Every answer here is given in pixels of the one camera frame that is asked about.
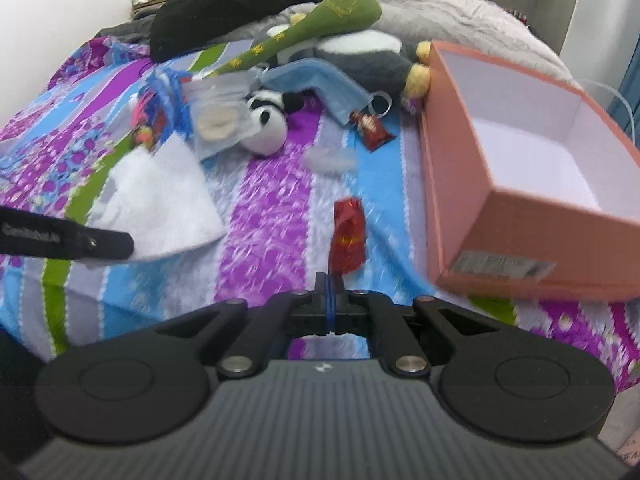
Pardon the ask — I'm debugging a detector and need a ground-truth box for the small panda plush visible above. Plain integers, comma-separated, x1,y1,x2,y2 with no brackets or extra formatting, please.
241,90,305,157

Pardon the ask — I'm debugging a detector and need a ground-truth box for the blue face mask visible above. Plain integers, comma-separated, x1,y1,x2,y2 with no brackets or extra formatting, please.
259,58,393,126

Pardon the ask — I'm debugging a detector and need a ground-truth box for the small red candy packet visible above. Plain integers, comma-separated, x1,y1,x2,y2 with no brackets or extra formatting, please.
349,110,396,152

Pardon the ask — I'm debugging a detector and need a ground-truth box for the grey penguin plush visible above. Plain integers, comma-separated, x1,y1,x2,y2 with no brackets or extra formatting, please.
269,28,431,101

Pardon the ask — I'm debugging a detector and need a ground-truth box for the pink cardboard box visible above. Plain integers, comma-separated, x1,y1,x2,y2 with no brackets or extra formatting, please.
420,42,639,301

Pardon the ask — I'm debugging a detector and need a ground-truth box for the blue plastic bag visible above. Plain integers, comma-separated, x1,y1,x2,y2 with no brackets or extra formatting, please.
129,67,193,152

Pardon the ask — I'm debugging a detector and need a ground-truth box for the colourful striped bedsheet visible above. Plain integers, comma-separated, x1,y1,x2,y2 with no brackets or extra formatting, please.
1,38,639,389

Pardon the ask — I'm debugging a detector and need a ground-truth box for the white folded towel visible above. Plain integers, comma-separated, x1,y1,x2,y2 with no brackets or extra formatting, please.
88,133,226,261

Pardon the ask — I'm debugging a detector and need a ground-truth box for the clear plastic pouch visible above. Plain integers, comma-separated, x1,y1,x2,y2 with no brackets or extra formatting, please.
182,72,259,160

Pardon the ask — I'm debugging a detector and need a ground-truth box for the white cable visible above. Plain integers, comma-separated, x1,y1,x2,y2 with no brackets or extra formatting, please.
579,78,640,142

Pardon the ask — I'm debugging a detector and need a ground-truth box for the grey quilt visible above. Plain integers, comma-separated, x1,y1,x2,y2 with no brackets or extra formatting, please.
280,0,574,84

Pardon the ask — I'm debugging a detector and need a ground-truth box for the red foil snack packet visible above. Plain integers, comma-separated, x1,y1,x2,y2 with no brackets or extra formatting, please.
329,197,367,274

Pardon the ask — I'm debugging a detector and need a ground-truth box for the green plush massage stick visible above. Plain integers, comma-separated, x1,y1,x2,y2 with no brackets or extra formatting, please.
208,0,382,77

